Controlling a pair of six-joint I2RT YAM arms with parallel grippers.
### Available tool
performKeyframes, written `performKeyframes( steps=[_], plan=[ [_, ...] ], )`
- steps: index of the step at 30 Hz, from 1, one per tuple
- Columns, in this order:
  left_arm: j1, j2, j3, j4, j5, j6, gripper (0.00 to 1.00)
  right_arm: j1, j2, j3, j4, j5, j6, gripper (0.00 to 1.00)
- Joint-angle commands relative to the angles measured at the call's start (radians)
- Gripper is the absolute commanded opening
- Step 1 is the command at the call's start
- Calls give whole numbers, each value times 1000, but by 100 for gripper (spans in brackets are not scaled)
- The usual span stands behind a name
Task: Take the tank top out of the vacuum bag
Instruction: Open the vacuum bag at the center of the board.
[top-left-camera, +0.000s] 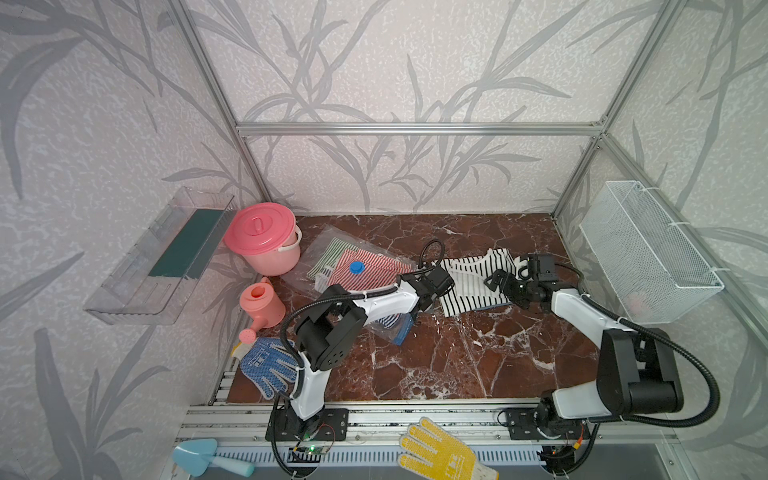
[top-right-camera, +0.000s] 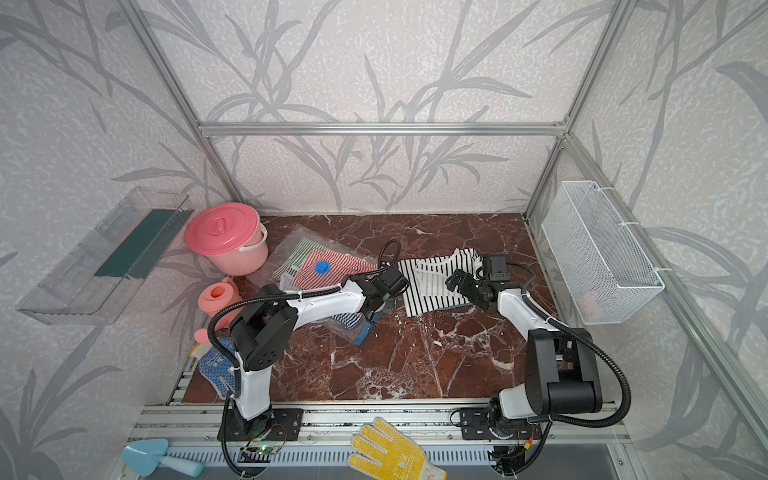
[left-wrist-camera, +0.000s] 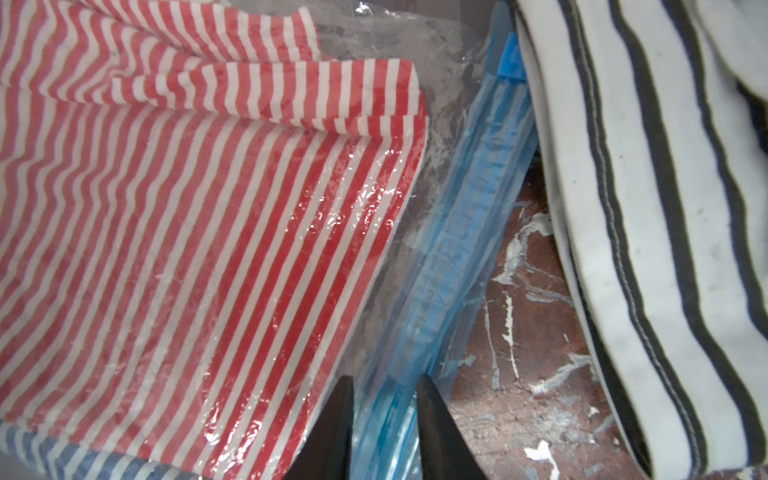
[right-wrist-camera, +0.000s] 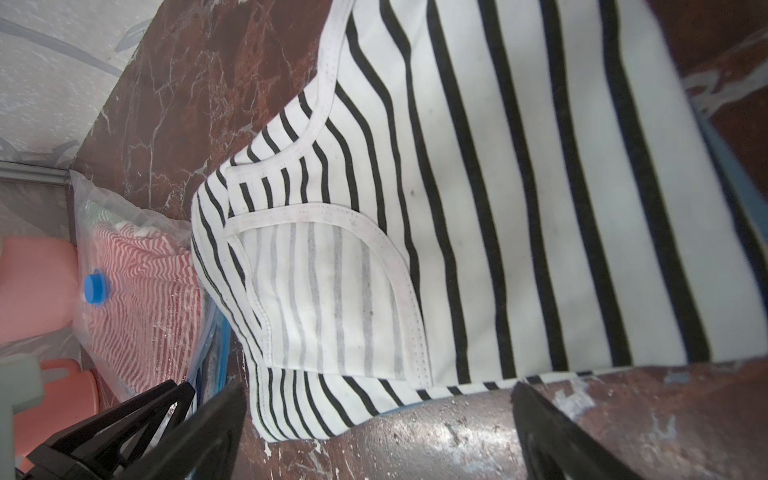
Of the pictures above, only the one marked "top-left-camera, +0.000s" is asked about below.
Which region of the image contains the pink bucket with lid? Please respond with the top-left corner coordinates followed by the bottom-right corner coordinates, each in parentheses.
top-left (224, 203), bottom-right (303, 277)

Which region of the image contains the clear plastic vacuum bag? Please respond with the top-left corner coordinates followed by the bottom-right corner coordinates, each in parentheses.
top-left (296, 225), bottom-right (421, 346)

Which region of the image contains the pink watering can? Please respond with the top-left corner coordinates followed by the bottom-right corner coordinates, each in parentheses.
top-left (239, 277), bottom-right (286, 344)

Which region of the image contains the yellow dotted work glove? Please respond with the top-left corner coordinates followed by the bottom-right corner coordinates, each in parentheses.
top-left (398, 417), bottom-right (500, 480)

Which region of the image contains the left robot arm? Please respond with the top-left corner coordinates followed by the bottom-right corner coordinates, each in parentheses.
top-left (280, 265), bottom-right (455, 421)

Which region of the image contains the black white striped garment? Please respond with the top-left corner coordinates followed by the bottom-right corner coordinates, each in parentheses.
top-left (440, 248), bottom-right (527, 317)

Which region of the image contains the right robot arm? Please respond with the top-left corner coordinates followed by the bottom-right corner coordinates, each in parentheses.
top-left (484, 255), bottom-right (721, 430)

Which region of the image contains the blue dotted work glove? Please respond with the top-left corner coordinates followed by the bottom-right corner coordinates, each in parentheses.
top-left (240, 337), bottom-right (297, 400)

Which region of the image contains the blue white striped garment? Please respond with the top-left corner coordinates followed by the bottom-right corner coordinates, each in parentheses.
top-left (376, 313), bottom-right (410, 330)

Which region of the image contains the blue vacuum valve cap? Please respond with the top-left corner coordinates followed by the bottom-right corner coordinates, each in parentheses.
top-left (349, 261), bottom-right (365, 275)

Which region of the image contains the blue tank top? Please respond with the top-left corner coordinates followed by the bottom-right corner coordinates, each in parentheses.
top-left (474, 302), bottom-right (514, 312)

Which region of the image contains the clear acrylic wall shelf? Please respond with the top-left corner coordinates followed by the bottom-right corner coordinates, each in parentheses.
top-left (83, 187), bottom-right (237, 326)

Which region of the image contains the aluminium mounting rail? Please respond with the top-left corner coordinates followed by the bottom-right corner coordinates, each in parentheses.
top-left (175, 400), bottom-right (681, 468)

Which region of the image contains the red white striped garment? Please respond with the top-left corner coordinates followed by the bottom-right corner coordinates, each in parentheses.
top-left (328, 250), bottom-right (415, 292)

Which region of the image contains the white wire mesh basket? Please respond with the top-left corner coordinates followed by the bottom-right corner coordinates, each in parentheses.
top-left (580, 180), bottom-right (724, 325)

